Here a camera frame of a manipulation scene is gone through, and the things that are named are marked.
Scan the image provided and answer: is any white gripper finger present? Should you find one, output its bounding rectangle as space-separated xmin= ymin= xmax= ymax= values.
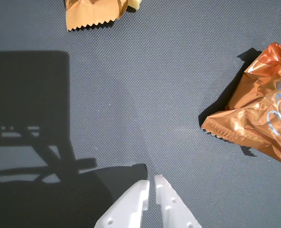
xmin=94 ymin=180 xmax=150 ymax=228
xmin=154 ymin=175 xmax=202 ymax=228

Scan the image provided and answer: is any yellow toy fry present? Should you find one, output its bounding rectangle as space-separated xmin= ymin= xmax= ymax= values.
xmin=127 ymin=0 xmax=143 ymax=11

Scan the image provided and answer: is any dark grey mat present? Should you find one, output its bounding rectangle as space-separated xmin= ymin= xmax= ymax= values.
xmin=0 ymin=0 xmax=281 ymax=228

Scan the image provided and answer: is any orange foil wrapper white print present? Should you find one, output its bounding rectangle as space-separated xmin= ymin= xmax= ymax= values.
xmin=200 ymin=42 xmax=281 ymax=169

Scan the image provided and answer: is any plain orange foil wrapper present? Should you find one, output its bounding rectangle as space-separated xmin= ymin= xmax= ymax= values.
xmin=64 ymin=0 xmax=129 ymax=32

